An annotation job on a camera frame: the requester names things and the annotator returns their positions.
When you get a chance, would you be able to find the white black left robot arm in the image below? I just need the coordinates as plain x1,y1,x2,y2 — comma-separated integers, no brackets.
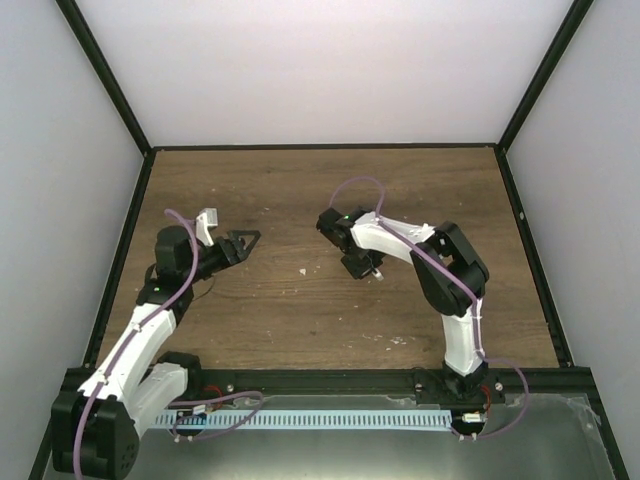
51,221,261,479

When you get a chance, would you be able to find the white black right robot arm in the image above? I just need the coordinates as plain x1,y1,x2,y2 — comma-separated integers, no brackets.
316,207,490,403

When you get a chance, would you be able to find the metal front plate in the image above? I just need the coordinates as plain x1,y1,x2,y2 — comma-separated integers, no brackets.
124,394,614,479

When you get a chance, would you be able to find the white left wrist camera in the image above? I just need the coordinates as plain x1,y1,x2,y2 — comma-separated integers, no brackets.
195,208,218,247

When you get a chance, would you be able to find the light blue slotted cable duct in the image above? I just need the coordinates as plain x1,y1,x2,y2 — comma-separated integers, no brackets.
178,410,452,432

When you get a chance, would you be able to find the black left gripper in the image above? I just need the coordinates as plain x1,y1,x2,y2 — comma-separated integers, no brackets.
184,232,262,284

